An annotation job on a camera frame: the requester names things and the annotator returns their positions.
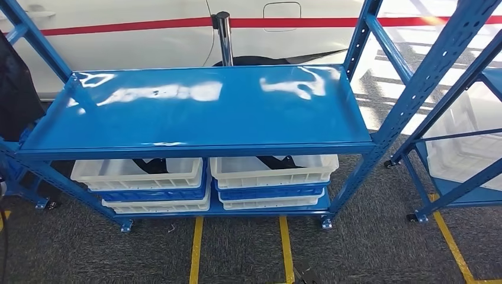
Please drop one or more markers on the black plastic panel part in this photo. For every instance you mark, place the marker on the black plastic panel part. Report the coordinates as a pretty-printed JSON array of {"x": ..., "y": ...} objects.
[{"x": 19, "y": 98}]

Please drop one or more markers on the blue metal shelf rack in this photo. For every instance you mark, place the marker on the blue metal shelf rack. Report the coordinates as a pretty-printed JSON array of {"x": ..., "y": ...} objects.
[
  {"x": 466, "y": 196},
  {"x": 15, "y": 172},
  {"x": 235, "y": 121}
]

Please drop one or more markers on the black part in crate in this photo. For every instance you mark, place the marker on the black part in crate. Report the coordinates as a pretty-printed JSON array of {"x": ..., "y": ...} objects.
[
  {"x": 280, "y": 162},
  {"x": 151, "y": 166}
]

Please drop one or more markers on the white plastic crate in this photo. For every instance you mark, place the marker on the white plastic crate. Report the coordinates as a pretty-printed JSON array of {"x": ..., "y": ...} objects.
[
  {"x": 462, "y": 164},
  {"x": 137, "y": 181},
  {"x": 157, "y": 207},
  {"x": 274, "y": 178},
  {"x": 274, "y": 204}
]

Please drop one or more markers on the white car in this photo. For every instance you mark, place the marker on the white car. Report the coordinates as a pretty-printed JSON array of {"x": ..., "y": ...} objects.
[{"x": 137, "y": 51}]

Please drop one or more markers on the red barrier belt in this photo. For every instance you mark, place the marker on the red barrier belt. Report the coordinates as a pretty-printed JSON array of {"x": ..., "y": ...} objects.
[{"x": 157, "y": 24}]

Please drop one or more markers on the chrome stanchion post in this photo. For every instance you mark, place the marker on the chrome stanchion post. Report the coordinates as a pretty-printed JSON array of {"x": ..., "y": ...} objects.
[{"x": 224, "y": 39}]

